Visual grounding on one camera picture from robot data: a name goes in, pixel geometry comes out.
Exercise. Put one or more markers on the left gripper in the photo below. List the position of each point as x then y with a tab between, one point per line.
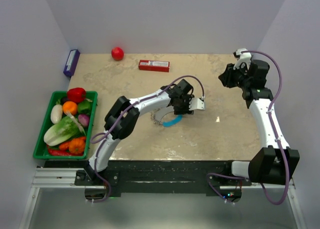
185	111

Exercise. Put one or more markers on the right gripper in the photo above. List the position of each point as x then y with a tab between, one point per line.
226	80

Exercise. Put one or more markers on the blue grey keyring with rings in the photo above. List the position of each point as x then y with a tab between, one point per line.
165	117

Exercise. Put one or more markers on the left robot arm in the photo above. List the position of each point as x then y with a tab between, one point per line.
122	118

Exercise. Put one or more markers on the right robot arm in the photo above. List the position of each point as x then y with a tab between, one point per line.
275	162

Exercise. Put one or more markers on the red rectangular box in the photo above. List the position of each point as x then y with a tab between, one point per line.
154	66

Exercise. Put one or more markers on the red tomato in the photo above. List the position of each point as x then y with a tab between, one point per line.
117	53

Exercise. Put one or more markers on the green bell pepper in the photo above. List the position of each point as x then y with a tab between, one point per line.
84	107

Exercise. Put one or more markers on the purple onion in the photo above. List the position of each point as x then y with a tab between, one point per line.
84	120

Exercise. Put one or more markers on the red bell pepper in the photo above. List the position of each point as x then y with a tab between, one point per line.
76	95

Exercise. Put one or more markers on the orange fruit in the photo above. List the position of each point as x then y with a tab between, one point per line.
70	107

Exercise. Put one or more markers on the orange pumpkin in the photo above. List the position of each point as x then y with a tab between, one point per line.
77	146

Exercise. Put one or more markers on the green cabbage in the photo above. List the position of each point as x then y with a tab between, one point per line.
64	130

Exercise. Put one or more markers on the purple box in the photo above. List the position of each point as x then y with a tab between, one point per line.
71	63

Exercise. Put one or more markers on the white radish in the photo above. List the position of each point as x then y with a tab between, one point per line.
56	114

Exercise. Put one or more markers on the orange carrot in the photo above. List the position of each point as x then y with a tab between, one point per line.
64	146

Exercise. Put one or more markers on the red chili pepper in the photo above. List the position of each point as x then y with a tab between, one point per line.
57	152

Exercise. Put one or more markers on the green plastic bin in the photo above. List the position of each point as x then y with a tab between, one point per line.
41	152

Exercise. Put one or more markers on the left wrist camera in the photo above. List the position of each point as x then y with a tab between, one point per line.
197	104

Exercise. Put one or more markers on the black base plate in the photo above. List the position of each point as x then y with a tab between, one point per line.
207	177

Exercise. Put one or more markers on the aluminium frame rail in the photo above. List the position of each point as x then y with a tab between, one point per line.
56	178

